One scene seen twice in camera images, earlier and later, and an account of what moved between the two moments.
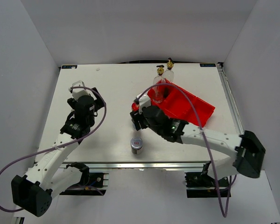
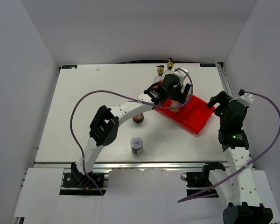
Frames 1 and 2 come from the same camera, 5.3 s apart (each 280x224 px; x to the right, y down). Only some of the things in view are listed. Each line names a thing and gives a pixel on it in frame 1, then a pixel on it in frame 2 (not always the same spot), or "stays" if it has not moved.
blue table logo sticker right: x=207 y=65 stays
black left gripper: x=97 y=103 -> x=181 y=96
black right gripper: x=136 y=117 -> x=222 y=98
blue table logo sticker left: x=71 y=66 stays
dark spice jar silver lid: x=136 y=144 stays
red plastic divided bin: x=176 y=103 stays
